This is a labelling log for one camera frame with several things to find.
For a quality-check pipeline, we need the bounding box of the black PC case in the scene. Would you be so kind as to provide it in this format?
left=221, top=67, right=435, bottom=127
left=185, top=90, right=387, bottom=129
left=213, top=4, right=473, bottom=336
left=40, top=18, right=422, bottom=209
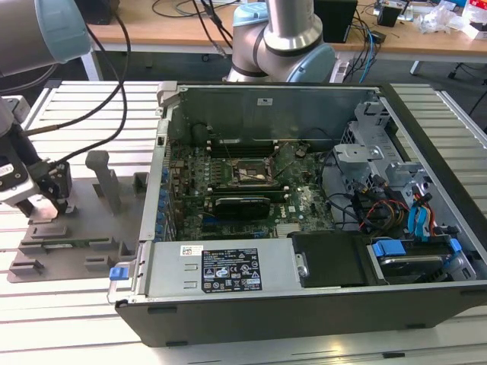
left=107, top=81, right=487, bottom=349

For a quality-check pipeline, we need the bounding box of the silver chipset heatsink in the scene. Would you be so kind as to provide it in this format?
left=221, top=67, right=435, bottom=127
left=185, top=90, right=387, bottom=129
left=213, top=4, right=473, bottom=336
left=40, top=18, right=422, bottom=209
left=275, top=223, right=302, bottom=239

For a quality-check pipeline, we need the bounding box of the silver metal drive cage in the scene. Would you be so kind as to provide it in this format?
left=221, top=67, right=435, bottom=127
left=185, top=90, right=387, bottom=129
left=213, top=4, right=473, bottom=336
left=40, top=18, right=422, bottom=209
left=330, top=99, right=433, bottom=201

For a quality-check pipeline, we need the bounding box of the wooden office desk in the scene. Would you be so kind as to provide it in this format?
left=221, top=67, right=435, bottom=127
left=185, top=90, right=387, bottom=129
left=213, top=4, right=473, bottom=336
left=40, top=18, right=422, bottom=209
left=85, top=0, right=487, bottom=83

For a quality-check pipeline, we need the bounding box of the silver power supply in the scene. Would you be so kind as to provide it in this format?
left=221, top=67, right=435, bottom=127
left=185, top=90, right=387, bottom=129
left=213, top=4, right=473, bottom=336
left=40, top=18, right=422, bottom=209
left=146, top=240, right=305, bottom=300

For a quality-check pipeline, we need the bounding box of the thin black cable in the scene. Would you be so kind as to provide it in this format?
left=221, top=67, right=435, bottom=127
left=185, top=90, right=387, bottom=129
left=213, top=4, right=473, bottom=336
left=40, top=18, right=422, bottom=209
left=45, top=7, right=134, bottom=168

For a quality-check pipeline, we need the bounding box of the blue disk carrier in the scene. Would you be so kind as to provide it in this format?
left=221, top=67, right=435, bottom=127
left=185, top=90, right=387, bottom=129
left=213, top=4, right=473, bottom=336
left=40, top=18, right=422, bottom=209
left=371, top=237, right=464, bottom=264

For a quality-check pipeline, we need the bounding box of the small black container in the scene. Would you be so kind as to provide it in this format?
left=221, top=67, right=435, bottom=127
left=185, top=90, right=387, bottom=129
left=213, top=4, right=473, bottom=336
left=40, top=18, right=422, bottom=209
left=377, top=5, right=403, bottom=28

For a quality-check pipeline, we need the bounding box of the red and white carton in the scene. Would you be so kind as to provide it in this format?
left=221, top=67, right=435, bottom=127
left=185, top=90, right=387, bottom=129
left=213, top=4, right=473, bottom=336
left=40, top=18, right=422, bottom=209
left=466, top=0, right=487, bottom=40

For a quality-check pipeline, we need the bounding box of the crumpled clear plastic bag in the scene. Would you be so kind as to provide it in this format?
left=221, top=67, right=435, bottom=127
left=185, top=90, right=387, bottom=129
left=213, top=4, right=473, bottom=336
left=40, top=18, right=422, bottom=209
left=413, top=2, right=473, bottom=36

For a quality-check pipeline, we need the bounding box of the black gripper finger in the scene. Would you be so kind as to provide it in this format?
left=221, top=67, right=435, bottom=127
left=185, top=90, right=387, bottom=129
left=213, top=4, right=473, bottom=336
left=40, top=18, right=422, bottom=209
left=30, top=159, right=74, bottom=214
left=17, top=197, right=37, bottom=221

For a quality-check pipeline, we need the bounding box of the green motherboard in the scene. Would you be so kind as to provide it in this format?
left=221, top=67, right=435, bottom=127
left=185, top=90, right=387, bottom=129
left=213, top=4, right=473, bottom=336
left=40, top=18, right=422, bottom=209
left=166, top=138, right=338, bottom=243

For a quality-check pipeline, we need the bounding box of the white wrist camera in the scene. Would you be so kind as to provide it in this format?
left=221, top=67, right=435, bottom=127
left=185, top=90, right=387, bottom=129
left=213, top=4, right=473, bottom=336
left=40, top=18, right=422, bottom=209
left=0, top=151, right=36, bottom=209

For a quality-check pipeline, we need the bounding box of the grey case handle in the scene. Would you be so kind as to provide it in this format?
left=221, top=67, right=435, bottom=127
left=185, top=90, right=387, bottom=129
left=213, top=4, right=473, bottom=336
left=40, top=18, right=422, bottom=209
left=156, top=81, right=180, bottom=108

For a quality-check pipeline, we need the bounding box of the CPU socket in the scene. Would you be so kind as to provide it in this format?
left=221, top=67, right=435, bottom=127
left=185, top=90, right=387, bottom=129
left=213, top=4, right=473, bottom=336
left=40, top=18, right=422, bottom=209
left=230, top=157, right=275, bottom=186

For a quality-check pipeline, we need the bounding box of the black hard disk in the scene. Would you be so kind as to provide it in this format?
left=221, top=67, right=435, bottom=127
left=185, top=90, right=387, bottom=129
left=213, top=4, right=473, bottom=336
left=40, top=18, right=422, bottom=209
left=374, top=255, right=446, bottom=284

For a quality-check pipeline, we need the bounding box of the white power strip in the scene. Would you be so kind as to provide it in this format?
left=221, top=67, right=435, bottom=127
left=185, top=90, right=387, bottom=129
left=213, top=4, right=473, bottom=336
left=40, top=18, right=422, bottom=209
left=329, top=59, right=352, bottom=84

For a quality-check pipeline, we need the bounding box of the black plastic drive cover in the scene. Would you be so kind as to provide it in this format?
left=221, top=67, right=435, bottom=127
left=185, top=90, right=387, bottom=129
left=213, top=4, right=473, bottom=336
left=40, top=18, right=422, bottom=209
left=291, top=230, right=376, bottom=289

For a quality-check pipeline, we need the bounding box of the grey parts rack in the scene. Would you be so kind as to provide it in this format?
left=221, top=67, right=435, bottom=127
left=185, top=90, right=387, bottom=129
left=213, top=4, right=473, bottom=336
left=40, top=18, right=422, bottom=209
left=7, top=150, right=152, bottom=284

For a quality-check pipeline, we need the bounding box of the black wire bundle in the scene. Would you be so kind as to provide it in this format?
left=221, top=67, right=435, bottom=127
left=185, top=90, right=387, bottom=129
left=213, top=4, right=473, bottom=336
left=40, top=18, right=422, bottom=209
left=321, top=150, right=385, bottom=233

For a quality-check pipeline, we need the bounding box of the blue cable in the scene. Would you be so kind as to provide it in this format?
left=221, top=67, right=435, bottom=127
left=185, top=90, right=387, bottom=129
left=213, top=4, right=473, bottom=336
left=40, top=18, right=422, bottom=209
left=359, top=21, right=377, bottom=84

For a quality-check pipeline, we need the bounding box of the green RAM stick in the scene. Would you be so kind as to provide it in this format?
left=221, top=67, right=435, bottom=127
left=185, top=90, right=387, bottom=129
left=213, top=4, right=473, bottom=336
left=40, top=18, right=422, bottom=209
left=21, top=237, right=111, bottom=251

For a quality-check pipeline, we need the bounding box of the black cable brass connector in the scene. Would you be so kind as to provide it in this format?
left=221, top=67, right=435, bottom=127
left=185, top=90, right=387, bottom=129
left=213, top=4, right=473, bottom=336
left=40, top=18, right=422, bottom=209
left=21, top=32, right=129, bottom=137

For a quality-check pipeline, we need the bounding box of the black office chair base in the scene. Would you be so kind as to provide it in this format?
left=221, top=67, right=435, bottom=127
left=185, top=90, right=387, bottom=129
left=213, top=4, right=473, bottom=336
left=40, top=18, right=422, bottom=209
left=447, top=60, right=487, bottom=81

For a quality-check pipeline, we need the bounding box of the red yellow wire bundle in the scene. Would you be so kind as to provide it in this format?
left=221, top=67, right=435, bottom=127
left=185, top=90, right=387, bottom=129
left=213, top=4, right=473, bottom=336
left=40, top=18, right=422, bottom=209
left=364, top=199, right=409, bottom=229

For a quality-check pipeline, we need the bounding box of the black graphics card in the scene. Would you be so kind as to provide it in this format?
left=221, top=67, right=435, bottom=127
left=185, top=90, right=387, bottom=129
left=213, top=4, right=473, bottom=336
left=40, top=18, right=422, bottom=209
left=203, top=195, right=272, bottom=222

